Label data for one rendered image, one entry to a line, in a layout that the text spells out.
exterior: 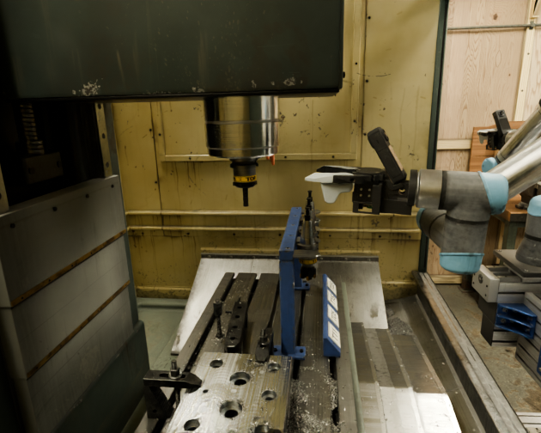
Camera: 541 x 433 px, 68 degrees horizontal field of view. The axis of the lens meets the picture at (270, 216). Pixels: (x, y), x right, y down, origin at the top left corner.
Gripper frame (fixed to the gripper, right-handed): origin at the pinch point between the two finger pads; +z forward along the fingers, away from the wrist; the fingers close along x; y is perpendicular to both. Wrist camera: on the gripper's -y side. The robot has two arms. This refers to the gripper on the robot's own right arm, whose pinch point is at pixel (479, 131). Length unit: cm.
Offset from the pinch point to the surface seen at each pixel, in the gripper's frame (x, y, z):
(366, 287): -68, 59, -14
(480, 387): -65, 57, -86
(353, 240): -66, 42, 3
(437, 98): -25.8, -18.9, -7.8
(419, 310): -47, 73, -21
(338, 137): -67, -8, 5
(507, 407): -62, 58, -94
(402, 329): -61, 72, -31
